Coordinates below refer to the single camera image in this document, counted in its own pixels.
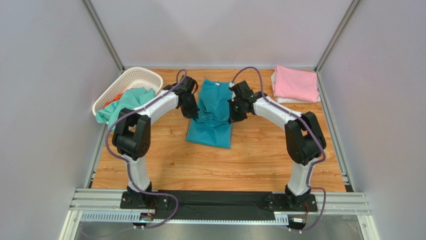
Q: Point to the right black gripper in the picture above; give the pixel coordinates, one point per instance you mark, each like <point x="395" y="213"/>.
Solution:
<point x="237" y="111"/>

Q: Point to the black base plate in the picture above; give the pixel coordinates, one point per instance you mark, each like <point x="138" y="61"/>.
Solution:
<point x="219" y="205"/>

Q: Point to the white plastic laundry basket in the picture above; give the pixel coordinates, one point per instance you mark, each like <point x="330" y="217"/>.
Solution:
<point x="134" y="77"/>

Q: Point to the aluminium frame rail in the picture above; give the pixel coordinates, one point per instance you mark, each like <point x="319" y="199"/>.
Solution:
<point x="96" y="214"/>

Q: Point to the teal t shirt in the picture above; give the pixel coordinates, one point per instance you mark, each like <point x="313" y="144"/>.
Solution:
<point x="212" y="127"/>

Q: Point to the folded pink t shirt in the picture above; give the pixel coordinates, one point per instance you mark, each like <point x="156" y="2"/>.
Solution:
<point x="296" y="83"/>

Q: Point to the light mint t shirt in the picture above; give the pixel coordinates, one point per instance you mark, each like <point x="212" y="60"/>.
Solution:
<point x="132" y="98"/>

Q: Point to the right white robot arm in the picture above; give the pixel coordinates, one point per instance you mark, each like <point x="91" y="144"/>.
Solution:
<point x="305" y="141"/>

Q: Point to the orange garment in basket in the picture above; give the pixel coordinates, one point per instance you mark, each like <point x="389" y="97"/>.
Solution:
<point x="116" y="98"/>

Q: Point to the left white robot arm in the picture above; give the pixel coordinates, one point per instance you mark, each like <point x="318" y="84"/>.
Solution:
<point x="133" y="128"/>

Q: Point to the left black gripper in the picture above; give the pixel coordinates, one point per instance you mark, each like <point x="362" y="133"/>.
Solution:
<point x="193" y="113"/>

